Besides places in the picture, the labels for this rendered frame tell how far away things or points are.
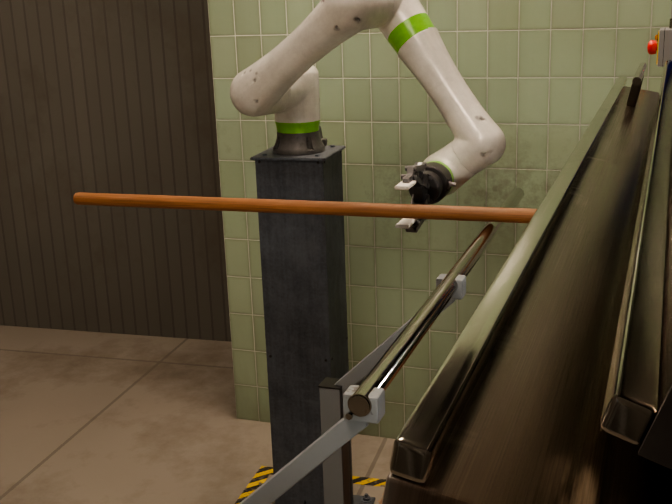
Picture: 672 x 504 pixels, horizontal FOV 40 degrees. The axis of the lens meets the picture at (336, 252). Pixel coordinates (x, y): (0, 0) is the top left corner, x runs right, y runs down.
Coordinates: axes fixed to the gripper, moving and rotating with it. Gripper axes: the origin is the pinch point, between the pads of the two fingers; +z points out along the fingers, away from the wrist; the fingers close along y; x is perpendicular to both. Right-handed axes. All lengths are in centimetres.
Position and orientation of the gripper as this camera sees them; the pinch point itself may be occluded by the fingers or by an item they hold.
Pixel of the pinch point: (404, 204)
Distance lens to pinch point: 201.9
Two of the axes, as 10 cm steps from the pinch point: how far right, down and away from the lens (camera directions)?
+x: -9.4, -0.6, 3.3
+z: -3.3, 2.7, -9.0
